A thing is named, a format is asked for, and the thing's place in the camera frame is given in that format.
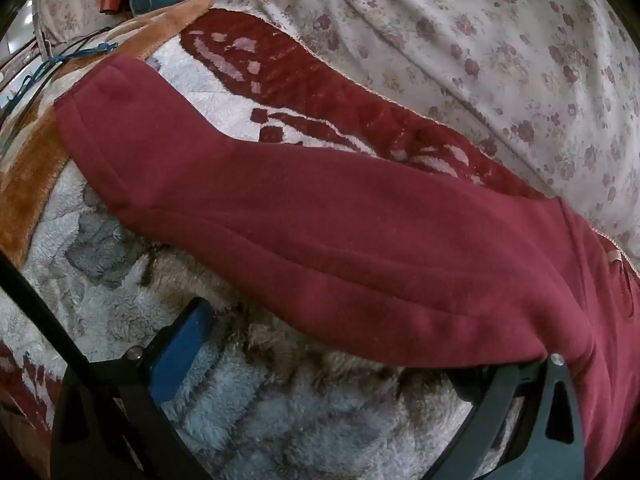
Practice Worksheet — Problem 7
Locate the floral fleece blanket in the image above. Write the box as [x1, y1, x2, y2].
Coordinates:
[0, 0, 563, 480]

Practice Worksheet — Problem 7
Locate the floral print quilt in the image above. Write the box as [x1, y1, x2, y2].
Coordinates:
[30, 0, 640, 273]

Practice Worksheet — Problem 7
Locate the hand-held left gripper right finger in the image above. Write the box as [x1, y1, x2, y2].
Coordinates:
[429, 352, 587, 480]

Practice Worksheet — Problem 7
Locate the blue cord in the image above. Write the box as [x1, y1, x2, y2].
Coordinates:
[4, 42, 119, 111]

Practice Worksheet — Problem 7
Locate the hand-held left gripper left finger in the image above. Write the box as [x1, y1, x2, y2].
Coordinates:
[50, 297, 217, 480]

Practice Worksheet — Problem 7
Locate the maroon sweatshirt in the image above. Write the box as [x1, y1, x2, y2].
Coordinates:
[52, 54, 640, 480]

